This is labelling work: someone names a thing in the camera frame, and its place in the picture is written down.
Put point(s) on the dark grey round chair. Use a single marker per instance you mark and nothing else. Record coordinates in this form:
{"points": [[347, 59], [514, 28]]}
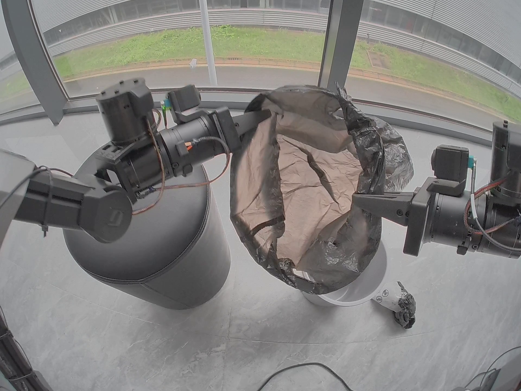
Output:
{"points": [[163, 251]]}

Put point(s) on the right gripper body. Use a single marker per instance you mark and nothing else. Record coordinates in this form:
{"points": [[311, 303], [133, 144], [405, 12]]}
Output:
{"points": [[447, 222]]}

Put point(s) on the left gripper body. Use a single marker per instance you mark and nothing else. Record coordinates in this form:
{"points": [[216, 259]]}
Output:
{"points": [[191, 145]]}

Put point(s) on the white trash bin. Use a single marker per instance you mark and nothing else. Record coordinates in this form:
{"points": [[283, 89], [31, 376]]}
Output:
{"points": [[374, 275]]}

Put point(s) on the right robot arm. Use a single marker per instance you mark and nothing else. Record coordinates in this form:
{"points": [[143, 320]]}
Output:
{"points": [[506, 157]]}

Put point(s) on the crumpled black plastic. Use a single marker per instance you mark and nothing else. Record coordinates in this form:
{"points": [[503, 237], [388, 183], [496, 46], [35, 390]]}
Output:
{"points": [[405, 312]]}

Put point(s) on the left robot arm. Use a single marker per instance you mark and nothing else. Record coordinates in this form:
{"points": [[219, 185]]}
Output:
{"points": [[122, 108]]}

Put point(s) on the crumpled white paper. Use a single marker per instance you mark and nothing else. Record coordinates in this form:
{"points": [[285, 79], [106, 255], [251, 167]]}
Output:
{"points": [[384, 297]]}

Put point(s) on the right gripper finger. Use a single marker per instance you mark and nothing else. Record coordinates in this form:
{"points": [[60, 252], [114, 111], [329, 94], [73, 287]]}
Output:
{"points": [[390, 208]]}

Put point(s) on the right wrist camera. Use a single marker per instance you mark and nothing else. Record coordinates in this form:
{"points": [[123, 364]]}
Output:
{"points": [[449, 161]]}

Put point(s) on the window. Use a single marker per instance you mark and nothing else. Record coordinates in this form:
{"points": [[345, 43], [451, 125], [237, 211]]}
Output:
{"points": [[342, 35]]}

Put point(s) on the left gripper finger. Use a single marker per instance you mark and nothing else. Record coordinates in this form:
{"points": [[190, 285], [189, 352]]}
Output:
{"points": [[250, 121]]}

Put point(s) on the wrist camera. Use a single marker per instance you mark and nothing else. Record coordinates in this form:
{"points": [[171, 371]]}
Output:
{"points": [[449, 161], [185, 98]]}

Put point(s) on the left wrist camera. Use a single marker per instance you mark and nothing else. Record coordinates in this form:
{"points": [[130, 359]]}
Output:
{"points": [[185, 98]]}

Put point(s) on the black plastic bag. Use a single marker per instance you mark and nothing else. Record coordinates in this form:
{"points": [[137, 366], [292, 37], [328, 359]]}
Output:
{"points": [[317, 169]]}

